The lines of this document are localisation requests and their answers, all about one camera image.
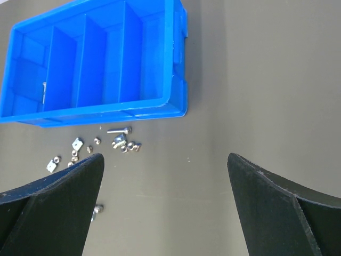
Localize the silver bolt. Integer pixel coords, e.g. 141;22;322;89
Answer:
107;126;132;134

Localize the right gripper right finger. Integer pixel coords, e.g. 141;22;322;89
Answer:
227;153;340;255

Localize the silver t-nut left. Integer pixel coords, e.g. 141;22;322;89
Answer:
71;137;83;151

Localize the silver hex nut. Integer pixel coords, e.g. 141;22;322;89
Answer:
68;146;93;167

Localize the silver square t-nut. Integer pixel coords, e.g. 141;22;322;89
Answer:
46;156;61;173

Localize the blue plastic divided bin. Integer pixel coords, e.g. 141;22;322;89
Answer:
1;1;188;127

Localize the silver screw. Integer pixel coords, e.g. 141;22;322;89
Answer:
42;82;47;104

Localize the small silver nut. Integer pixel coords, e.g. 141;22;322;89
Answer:
94;137;101;145

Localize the silver t-nut bottom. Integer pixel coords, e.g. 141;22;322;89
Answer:
91;204;104;222

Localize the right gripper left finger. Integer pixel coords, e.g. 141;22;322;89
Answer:
1;154;104;255

